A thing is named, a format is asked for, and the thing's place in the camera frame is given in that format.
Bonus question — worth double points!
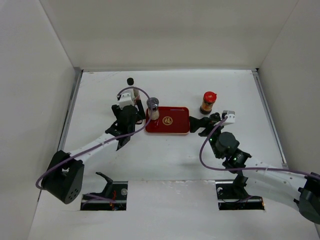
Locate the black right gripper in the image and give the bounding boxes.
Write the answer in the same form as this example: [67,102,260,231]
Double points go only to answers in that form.
[189,115,227,159]

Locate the clear-cap salt grinder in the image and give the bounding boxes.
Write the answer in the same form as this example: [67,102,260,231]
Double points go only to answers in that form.
[146,97,160,121]

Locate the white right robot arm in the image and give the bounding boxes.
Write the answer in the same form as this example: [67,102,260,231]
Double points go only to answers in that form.
[189,111,320,224]

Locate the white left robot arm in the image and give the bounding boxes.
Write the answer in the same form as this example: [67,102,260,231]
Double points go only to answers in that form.
[36,100,146,205]

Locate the red lacquer tray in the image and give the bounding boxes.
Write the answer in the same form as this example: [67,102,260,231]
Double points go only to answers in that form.
[145,106,190,135]

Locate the red-lid chili sauce jar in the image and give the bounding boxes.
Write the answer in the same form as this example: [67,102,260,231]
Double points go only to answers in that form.
[199,91,217,115]

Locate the soy sauce glass bottle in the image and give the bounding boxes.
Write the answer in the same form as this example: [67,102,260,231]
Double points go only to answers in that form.
[126,77,141,106]

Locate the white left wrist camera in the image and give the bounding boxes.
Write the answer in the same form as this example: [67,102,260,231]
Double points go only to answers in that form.
[117,90,135,110]

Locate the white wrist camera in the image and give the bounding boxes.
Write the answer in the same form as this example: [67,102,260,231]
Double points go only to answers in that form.
[221,110,236,126]
[117,90,135,110]

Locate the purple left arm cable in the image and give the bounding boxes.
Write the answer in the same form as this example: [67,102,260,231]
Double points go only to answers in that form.
[36,86,152,203]

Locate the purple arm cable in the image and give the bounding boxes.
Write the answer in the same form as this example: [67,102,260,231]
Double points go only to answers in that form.
[36,86,152,203]
[199,117,320,182]

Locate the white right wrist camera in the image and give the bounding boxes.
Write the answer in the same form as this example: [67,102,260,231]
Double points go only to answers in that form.
[221,110,236,126]

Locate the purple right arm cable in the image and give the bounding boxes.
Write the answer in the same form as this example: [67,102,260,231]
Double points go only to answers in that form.
[199,117,320,182]

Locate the left aluminium frame rail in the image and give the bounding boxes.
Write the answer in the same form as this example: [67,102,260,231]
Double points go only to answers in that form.
[56,67,84,152]

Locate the aluminium frame rail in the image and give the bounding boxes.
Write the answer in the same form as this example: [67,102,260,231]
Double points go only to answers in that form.
[56,67,84,152]
[251,68,288,169]

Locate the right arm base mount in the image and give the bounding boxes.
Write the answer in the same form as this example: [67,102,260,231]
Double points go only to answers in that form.
[215,180,265,211]

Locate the right aluminium frame rail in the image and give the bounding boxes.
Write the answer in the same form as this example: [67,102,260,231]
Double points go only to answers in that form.
[251,68,288,169]

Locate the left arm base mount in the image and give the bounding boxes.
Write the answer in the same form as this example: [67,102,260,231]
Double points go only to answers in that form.
[80,172,129,211]

